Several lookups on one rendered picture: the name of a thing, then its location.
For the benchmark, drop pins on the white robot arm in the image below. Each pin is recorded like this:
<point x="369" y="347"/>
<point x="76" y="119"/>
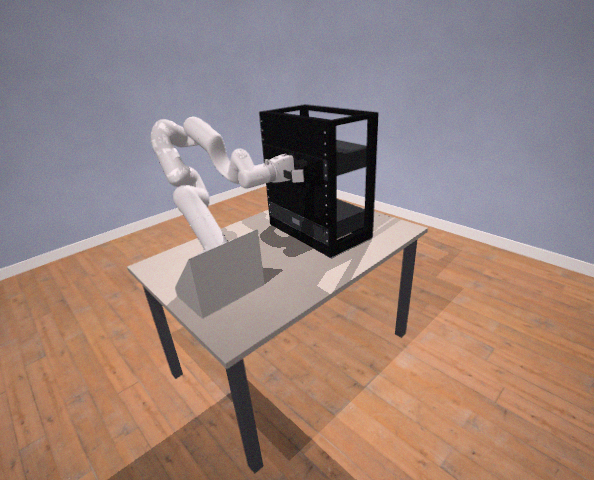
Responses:
<point x="165" y="133"/>

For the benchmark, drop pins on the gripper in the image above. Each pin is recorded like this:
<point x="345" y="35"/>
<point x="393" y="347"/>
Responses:
<point x="286" y="163"/>

